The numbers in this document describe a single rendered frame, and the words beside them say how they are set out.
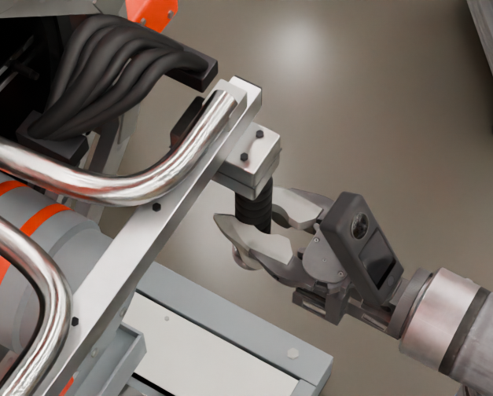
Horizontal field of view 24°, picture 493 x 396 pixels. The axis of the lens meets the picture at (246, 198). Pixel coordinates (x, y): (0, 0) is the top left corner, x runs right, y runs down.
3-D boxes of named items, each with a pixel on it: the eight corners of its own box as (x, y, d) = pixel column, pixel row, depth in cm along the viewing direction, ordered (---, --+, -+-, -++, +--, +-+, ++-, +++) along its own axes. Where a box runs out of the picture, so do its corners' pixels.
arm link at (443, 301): (446, 348, 102) (490, 265, 107) (397, 323, 104) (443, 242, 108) (432, 384, 110) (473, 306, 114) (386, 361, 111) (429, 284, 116)
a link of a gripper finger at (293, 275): (242, 269, 110) (328, 301, 108) (242, 262, 109) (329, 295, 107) (261, 229, 112) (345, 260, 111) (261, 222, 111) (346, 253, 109)
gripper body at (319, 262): (284, 302, 115) (391, 358, 112) (286, 262, 108) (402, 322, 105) (320, 243, 118) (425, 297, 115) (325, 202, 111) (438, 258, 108)
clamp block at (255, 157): (198, 122, 109) (196, 89, 105) (281, 163, 107) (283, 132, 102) (170, 161, 107) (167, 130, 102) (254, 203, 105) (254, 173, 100)
